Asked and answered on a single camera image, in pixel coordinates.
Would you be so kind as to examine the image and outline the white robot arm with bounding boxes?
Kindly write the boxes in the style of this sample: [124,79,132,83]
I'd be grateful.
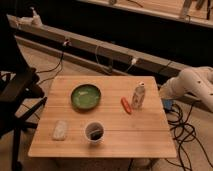
[159,66,213,112]

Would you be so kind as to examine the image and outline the small clear plastic bottle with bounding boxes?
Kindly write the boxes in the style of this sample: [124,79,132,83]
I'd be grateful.
[131,82,145,110]

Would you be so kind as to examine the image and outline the white spray bottle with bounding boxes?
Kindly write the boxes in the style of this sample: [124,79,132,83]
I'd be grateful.
[31,7,43,27]

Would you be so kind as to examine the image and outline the orange carrot toy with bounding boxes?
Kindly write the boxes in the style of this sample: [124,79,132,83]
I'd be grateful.
[121,97,132,114]

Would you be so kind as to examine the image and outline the green round bowl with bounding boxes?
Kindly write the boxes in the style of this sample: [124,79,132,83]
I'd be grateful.
[71,84,101,110]

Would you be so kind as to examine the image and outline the wooden square table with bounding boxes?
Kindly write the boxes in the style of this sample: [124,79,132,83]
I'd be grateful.
[28,76,177,158]

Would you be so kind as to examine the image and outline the long metal beam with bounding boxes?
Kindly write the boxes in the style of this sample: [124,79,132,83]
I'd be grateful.
[7,15,209,110]

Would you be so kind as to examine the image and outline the white paper cup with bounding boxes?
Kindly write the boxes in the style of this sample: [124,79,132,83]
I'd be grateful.
[84,122,104,144]

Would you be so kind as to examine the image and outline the pale rectangular sponge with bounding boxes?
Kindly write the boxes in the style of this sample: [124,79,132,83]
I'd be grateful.
[52,121,68,141]

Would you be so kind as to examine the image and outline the blue box on floor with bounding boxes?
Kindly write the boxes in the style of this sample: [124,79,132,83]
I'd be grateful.
[162,99,173,110]

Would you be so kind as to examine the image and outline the black office chair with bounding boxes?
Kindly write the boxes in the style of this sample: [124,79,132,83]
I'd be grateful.
[0,13,48,171]

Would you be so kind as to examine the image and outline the black floor cables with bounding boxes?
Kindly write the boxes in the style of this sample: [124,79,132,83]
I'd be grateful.
[164,99,213,171]

